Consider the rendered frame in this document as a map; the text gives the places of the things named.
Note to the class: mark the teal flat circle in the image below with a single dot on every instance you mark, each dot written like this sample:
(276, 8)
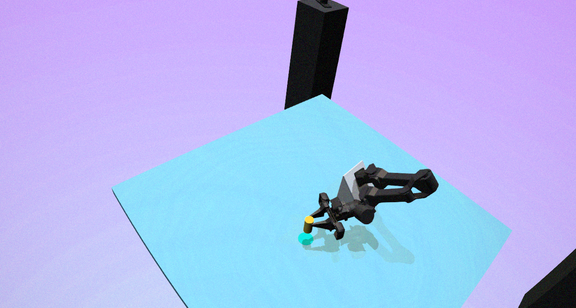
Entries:
(305, 239)

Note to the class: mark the yellow tall cylinder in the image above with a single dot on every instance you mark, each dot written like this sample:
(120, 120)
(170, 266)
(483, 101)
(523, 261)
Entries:
(307, 224)

